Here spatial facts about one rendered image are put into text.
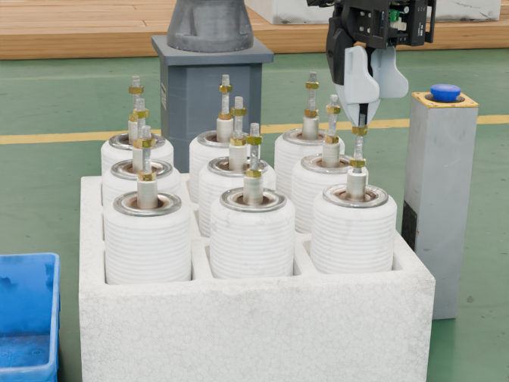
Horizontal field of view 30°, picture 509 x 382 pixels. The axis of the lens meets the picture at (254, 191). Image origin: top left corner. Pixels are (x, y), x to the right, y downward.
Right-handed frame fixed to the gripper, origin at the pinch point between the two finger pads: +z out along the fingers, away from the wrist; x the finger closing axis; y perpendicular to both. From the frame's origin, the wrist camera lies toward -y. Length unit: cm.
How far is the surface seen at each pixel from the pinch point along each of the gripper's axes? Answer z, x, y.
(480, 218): 35, 59, -29
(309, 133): 9.0, 9.7, -19.6
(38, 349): 35, -27, -28
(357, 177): 7.1, -0.8, 1.5
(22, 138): 35, 10, -119
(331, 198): 9.6, -3.2, 0.1
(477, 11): 24, 186, -142
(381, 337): 23.8, -2.0, 8.4
